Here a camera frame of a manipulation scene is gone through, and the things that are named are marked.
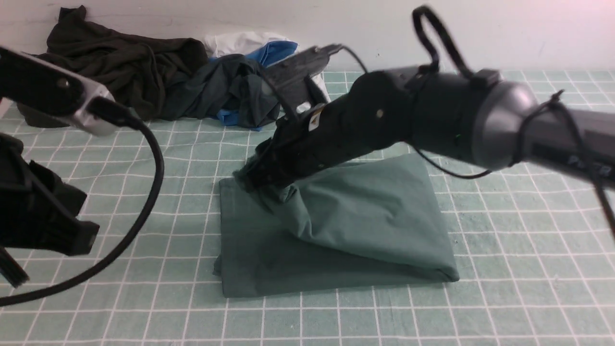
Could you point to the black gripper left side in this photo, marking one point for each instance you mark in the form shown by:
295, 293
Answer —
37, 211

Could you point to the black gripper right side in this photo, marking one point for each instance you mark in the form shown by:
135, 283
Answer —
343, 130

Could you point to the green long-sleeve top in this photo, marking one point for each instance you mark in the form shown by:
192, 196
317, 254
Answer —
353, 225

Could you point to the dark green crumpled garment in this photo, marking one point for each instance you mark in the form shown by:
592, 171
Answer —
230, 89

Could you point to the blue crumpled garment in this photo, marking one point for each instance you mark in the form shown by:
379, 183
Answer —
272, 52

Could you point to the white crumpled garment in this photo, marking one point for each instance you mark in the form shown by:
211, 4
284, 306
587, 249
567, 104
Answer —
239, 43

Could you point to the dark brown crumpled garment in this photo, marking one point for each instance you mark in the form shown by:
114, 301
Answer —
136, 70

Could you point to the green checkered tablecloth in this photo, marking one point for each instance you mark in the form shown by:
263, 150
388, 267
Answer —
534, 254

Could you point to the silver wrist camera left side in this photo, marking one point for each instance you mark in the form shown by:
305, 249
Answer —
56, 92

